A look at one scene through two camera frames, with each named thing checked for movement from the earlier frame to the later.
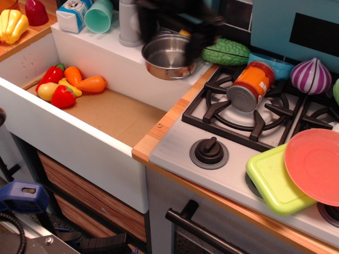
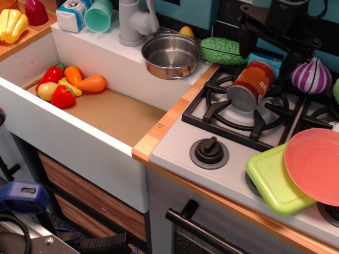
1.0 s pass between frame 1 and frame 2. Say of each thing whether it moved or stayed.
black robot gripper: moved
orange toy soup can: stayed
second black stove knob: stayed
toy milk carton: stayed
